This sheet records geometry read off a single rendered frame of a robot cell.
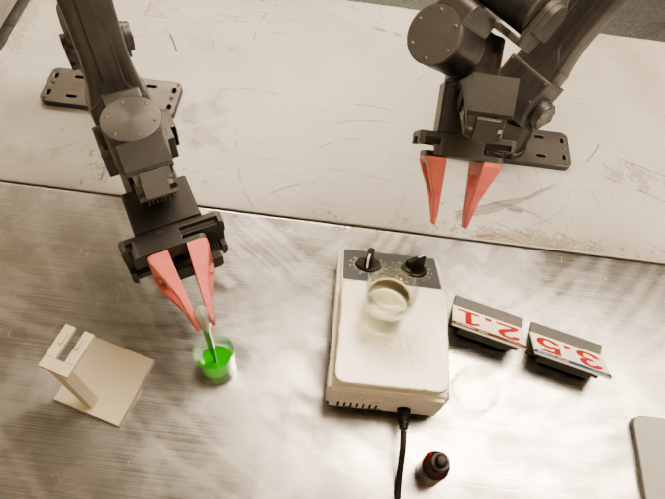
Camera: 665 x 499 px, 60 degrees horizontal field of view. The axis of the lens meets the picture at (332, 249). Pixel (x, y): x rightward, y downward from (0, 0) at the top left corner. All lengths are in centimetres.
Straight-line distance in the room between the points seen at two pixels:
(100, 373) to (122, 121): 29
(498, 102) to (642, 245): 42
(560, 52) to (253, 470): 62
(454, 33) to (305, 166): 35
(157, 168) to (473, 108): 29
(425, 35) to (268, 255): 35
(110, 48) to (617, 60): 85
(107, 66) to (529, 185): 59
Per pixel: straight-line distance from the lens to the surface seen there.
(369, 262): 69
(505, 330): 75
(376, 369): 62
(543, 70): 82
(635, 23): 302
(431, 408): 67
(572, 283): 84
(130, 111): 60
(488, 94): 57
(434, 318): 65
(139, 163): 54
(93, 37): 63
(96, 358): 73
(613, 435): 78
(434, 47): 59
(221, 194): 83
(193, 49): 103
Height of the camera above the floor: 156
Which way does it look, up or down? 59 degrees down
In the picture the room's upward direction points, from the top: 8 degrees clockwise
